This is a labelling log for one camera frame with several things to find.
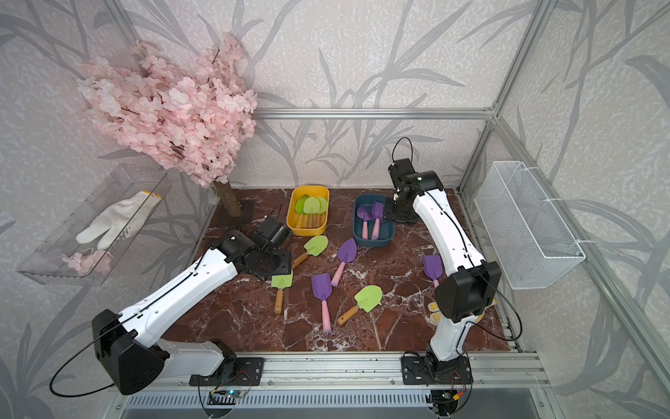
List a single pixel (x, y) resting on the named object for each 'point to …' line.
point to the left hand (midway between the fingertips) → (288, 267)
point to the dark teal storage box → (370, 229)
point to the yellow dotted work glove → (434, 315)
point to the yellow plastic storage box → (296, 217)
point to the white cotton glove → (125, 217)
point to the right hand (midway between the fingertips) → (391, 216)
